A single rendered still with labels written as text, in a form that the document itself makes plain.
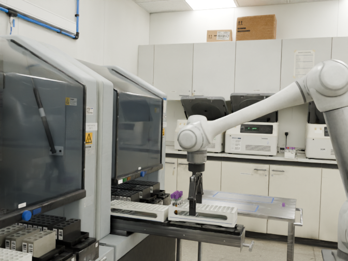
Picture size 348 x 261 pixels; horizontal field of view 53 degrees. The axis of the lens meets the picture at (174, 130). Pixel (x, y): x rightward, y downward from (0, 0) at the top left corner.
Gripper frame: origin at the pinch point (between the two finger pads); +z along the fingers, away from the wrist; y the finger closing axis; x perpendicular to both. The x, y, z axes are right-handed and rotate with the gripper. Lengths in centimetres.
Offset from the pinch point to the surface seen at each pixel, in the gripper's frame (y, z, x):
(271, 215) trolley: 25.2, 7.0, -31.9
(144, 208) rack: -3.3, 2.0, 23.5
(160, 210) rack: -3.1, 2.2, 15.9
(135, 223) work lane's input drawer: -7.0, 8.4, 26.4
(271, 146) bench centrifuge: 230, -11, -21
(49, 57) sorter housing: -32, -64, 54
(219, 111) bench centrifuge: 263, -49, 43
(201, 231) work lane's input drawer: -6.9, 8.4, -4.5
